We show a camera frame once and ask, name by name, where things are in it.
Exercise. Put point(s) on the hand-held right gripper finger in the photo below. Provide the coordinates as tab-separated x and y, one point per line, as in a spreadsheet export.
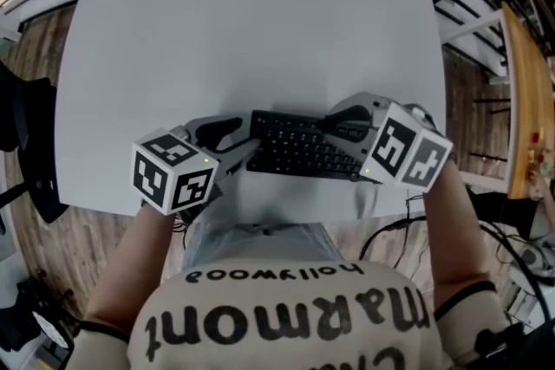
353	112
351	143

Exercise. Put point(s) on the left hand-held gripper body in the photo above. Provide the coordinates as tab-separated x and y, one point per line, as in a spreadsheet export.
173	173

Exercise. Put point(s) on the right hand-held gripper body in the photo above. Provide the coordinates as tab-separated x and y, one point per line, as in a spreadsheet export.
403	147

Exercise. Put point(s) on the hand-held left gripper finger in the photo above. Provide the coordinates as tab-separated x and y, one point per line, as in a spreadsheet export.
243	153
217	130

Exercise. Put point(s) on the black keyboard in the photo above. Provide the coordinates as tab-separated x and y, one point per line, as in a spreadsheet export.
299	147

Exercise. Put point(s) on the person's right forearm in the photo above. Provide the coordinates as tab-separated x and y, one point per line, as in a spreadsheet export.
451	238

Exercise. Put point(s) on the person's left forearm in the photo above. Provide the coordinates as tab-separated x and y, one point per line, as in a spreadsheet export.
130	264

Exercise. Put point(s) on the light blue jeans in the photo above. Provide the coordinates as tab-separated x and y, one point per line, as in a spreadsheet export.
260	242

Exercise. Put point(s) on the pile of coloured toy blocks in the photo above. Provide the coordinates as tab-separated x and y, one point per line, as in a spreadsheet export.
536	138

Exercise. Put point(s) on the long wooden table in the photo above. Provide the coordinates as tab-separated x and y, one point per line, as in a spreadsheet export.
524	78

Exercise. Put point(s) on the black office chair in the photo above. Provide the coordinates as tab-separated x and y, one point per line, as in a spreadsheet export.
26	121

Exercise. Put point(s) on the cream printed t-shirt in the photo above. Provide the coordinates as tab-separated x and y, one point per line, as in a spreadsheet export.
282	316

